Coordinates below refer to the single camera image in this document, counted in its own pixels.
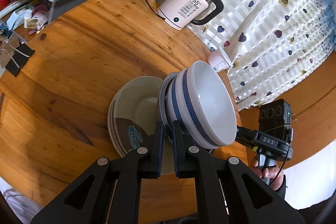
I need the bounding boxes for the white electric kettle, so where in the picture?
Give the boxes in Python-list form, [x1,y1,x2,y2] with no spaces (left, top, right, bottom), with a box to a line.
[157,0,224,31]

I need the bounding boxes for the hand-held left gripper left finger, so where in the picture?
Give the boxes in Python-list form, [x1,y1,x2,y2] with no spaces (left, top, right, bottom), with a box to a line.
[31,121,165,224]

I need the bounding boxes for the white plastic tub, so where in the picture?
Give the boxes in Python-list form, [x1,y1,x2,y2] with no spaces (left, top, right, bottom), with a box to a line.
[207,48,233,72]

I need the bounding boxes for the black binder clips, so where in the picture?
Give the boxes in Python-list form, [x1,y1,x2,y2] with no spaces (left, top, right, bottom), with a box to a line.
[0,38,23,68]

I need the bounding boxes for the stainless steel bowl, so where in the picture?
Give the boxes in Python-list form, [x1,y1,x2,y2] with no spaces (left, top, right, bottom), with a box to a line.
[158,72,214,155]

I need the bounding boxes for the cream curtain with heart print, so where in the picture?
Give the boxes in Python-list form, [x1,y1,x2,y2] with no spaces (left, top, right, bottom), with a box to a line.
[113,0,336,111]

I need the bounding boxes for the white rolled paper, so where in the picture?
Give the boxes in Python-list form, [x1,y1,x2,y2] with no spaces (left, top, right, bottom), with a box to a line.
[0,0,30,19]

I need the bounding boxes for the tissue pack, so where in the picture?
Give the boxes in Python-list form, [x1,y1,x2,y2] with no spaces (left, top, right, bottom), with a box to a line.
[6,5,33,30]

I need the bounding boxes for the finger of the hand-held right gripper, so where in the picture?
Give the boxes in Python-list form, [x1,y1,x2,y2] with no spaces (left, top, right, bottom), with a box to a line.
[235,136,259,148]
[235,127,259,138]

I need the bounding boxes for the white pill bottle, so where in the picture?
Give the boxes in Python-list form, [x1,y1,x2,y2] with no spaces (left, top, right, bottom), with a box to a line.
[24,10,33,29]

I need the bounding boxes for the white bowl with blue stripe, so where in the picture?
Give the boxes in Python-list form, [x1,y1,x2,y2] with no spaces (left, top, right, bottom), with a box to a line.
[184,61,236,147]
[167,70,221,150]

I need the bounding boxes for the pink white packet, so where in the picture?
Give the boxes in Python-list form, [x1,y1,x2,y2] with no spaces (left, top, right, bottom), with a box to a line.
[29,4,50,30]

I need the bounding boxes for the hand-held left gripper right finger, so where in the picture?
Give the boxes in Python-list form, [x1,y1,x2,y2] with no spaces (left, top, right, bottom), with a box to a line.
[172,120,306,224]

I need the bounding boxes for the person's right hand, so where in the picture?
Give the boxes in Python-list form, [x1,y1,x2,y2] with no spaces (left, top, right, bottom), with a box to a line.
[251,157,285,189]

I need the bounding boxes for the person's right forearm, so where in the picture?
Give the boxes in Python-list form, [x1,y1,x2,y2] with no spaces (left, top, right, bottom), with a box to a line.
[274,174,334,224]

